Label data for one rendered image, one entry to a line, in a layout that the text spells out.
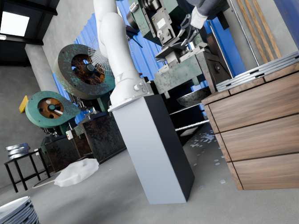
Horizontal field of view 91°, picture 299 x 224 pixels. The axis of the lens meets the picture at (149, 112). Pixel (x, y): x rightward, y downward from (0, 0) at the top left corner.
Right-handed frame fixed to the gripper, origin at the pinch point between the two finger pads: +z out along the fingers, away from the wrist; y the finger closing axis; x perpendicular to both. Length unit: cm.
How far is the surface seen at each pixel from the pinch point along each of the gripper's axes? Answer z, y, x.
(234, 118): -47, -52, 29
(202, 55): -8.5, -18.3, -1.5
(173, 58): 17.0, -6.0, 3.0
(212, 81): -7.9, -36.1, -0.6
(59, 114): 284, 45, 172
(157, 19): 25.9, 34.0, -3.1
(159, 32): 27.3, 23.0, -0.2
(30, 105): 246, 74, 204
